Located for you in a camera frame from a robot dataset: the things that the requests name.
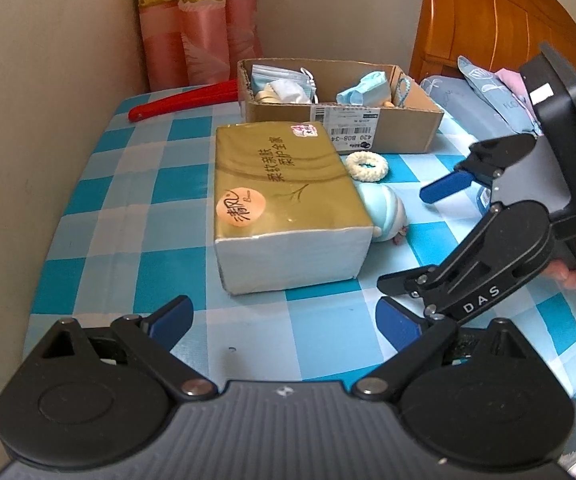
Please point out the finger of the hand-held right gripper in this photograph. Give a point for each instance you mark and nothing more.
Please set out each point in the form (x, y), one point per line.
(445, 187)
(467, 290)

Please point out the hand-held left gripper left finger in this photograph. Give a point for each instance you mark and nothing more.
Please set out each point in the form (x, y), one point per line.
(170, 317)

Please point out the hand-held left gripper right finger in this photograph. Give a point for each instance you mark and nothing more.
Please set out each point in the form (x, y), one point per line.
(397, 322)

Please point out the cardboard box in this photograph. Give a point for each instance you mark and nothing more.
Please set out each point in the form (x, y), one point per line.
(397, 130)

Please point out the white cloth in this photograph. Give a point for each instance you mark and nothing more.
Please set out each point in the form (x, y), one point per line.
(290, 91)

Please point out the blue striped soft toy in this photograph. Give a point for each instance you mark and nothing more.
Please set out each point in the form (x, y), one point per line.
(385, 210)

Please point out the person's right hand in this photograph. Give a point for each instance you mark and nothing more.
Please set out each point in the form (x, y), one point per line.
(572, 277)

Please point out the pink patterned pillow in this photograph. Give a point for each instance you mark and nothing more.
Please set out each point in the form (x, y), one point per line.
(510, 80)

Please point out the light blue pillow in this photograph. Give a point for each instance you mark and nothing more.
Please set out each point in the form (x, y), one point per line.
(442, 87)

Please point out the blue patterned pillow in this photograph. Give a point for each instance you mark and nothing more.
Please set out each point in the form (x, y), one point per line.
(487, 87)

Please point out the light blue braided loop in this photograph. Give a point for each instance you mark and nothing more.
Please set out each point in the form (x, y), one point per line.
(402, 91)

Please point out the blue checkered tablecloth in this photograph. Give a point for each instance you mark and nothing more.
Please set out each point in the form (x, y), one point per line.
(133, 210)

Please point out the gold tissue pack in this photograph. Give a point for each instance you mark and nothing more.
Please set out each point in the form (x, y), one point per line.
(288, 185)

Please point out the wooden headboard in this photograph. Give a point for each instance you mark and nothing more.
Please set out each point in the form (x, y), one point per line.
(492, 15)

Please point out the cream knitted item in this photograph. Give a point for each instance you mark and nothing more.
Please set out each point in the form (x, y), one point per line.
(265, 95)

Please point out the red folded hand fan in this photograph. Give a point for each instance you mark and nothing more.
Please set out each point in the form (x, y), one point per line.
(178, 102)

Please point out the pink curtain with gold band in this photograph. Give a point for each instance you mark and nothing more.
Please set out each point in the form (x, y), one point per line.
(203, 35)

